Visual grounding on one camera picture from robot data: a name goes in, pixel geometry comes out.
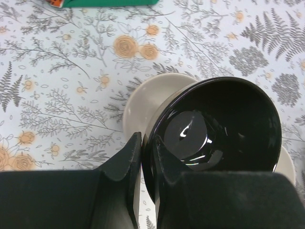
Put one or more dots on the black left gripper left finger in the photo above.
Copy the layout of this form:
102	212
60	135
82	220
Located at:
103	198

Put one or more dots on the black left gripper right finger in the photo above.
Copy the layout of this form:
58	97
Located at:
186	199

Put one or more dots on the orange bowl black inside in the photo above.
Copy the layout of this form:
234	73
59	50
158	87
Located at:
218	124

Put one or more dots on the cream plain bowl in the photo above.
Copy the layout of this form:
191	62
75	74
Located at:
145	100

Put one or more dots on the floral patterned table mat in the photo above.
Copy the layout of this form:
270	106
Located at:
66	74

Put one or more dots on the green folded cloth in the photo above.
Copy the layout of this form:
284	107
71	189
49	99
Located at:
99	3

